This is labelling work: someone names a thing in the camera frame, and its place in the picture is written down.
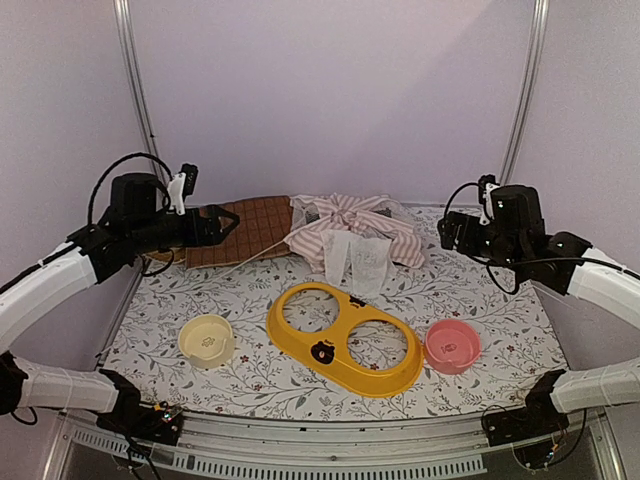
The cream pet bowl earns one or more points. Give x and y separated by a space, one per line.
207 341

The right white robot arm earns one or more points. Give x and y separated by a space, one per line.
510 234

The left aluminium frame post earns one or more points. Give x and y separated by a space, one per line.
125 30

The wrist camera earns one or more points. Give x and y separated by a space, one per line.
486 185
181 186

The pink striped pet tent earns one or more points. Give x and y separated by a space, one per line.
354 240

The right aluminium frame post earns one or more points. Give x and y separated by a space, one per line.
531 68

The white tent pole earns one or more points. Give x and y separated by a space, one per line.
258 255

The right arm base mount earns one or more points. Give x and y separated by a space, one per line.
536 418

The aluminium frame post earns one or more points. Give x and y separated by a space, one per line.
125 30
531 68

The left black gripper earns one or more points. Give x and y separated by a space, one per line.
197 237

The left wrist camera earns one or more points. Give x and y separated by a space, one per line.
181 186

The front aluminium rail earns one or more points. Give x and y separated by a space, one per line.
225 447

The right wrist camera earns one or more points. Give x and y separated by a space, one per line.
486 185

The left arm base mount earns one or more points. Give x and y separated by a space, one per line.
145 420

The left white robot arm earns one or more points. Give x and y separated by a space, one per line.
144 215

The yellow double bowl holder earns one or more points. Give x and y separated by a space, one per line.
326 352

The pink pet bowl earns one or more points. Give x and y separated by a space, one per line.
452 346

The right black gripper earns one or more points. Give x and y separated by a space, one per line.
455 219

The brown checkered mat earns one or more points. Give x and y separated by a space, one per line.
263 222

